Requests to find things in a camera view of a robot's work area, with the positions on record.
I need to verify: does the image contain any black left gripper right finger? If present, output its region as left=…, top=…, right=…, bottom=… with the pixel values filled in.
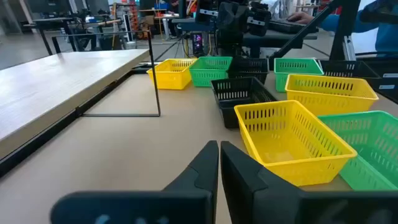
left=220, top=140, right=398, bottom=224

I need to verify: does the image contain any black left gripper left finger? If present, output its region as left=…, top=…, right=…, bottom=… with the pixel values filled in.
left=50, top=139, right=220, bottom=224

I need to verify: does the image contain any yellow plastic slotted basket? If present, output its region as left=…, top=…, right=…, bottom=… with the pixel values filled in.
left=284, top=73, right=380, bottom=117
left=233, top=100, right=358, bottom=187
left=146, top=58, right=198, bottom=91

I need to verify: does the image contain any black plastic slotted basket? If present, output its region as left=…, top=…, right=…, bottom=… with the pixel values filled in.
left=210, top=77, right=278, bottom=129
left=319, top=59, right=381, bottom=79
left=228, top=57, right=270, bottom=85

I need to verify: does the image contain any green plastic slotted basket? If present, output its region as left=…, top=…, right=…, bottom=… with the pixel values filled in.
left=318, top=110, right=398, bottom=192
left=188, top=56, right=233, bottom=88
left=274, top=57, right=325, bottom=93

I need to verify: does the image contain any light wooden shelf board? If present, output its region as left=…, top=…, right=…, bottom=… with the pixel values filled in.
left=0, top=49, right=150, bottom=160

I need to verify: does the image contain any computer tower with lights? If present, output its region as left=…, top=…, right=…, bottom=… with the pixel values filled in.
left=192, top=32, right=205, bottom=57

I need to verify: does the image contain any dark background desk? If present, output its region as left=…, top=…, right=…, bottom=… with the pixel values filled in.
left=172, top=17, right=318, bottom=59

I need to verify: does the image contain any black keyboard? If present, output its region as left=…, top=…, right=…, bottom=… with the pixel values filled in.
left=269, top=19, right=320, bottom=34

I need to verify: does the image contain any person's hand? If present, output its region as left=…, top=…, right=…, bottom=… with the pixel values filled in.
left=287, top=11, right=315, bottom=25

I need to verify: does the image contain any person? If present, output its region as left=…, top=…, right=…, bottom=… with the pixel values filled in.
left=320, top=0, right=398, bottom=54

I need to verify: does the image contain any black metal shelf frame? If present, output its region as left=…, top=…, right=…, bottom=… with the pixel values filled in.
left=51, top=30, right=162, bottom=118

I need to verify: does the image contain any black table edge rail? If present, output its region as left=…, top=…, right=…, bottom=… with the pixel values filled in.
left=0, top=67, right=150, bottom=179

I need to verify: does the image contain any aluminium extrusion post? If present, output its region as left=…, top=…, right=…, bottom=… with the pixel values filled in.
left=341, top=35, right=358, bottom=62

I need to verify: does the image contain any black rig frame strut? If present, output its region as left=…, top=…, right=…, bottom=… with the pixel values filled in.
left=269, top=0, right=362, bottom=71

